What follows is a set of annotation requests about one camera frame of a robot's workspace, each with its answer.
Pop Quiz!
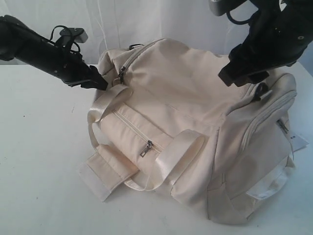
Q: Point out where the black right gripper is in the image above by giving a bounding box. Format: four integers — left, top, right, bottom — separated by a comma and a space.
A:
218, 4, 311, 86

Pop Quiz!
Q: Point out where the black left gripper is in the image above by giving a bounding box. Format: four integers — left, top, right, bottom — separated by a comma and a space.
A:
36, 36, 108, 90

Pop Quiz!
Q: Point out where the cream fabric duffel bag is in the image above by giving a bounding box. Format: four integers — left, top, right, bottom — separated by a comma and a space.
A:
79, 39, 296, 224

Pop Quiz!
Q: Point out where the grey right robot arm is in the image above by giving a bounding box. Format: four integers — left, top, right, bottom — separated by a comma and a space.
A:
209, 0, 313, 87

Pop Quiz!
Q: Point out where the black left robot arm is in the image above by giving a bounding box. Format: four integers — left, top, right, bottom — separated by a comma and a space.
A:
0, 15, 108, 91

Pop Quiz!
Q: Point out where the white backdrop curtain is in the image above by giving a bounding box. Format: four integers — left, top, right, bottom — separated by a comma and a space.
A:
0, 0, 313, 68

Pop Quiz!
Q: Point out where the white paper product tag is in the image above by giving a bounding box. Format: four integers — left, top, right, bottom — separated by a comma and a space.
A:
287, 131, 309, 153

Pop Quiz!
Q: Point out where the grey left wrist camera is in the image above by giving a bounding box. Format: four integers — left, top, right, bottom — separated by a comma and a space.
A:
60, 28, 88, 44

